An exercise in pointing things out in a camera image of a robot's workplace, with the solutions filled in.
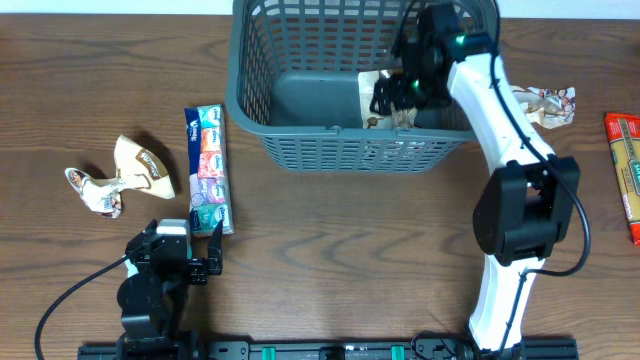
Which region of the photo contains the grey plastic basket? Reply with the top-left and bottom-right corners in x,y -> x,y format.
226,0 -> 474,173

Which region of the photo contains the San Remo pasta packet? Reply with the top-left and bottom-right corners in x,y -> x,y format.
604,113 -> 639,246

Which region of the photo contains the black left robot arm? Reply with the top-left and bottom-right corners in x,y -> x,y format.
116,219 -> 223,360

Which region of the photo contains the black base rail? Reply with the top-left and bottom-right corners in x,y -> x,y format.
77,338 -> 579,360

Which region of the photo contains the Kleenex tissue multipack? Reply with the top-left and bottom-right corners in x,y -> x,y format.
184,104 -> 234,236

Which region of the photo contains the beige snack bag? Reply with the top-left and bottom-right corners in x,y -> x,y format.
511,86 -> 576,129
65,135 -> 175,219

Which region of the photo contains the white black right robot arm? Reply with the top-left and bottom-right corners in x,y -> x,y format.
369,2 -> 592,359

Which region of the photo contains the beige brown snack pouch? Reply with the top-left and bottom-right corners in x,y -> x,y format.
357,69 -> 419,130

